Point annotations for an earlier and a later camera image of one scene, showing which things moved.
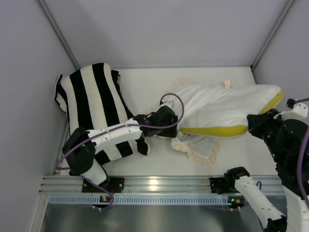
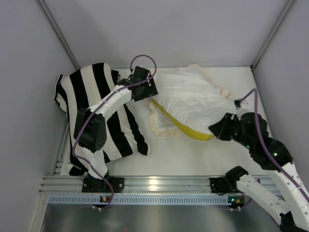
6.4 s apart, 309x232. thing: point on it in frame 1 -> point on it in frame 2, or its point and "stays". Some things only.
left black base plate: x=112 y=184 stays
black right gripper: x=255 y=123 -> x=219 y=129
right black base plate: x=217 y=185 stays
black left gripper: x=170 y=124 -> x=147 y=89
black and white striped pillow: x=91 y=97 stays
